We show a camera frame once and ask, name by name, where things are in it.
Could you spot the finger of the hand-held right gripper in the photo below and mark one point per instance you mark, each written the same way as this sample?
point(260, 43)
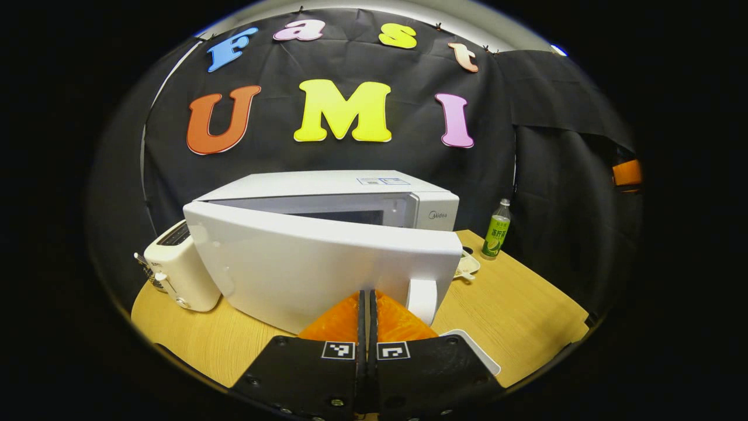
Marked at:
point(626, 173)

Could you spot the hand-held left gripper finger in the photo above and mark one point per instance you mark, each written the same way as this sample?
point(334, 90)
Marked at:
point(372, 333)
point(362, 333)

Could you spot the white microwave oven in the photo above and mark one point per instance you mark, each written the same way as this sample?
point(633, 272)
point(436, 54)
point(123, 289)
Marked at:
point(304, 269)

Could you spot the small white ribbed tray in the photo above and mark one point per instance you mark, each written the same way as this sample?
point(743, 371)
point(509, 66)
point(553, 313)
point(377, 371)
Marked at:
point(482, 356)

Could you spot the divided white dish of beans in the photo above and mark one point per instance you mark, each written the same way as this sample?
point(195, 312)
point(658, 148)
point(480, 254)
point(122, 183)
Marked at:
point(467, 268)

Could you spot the ceiling light panel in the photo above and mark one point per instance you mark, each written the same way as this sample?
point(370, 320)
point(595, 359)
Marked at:
point(559, 50)

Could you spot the green drink bottle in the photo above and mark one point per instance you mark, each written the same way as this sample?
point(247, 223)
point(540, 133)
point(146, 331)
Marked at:
point(495, 234)

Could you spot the white toaster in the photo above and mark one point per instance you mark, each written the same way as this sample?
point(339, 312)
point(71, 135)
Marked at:
point(181, 275)

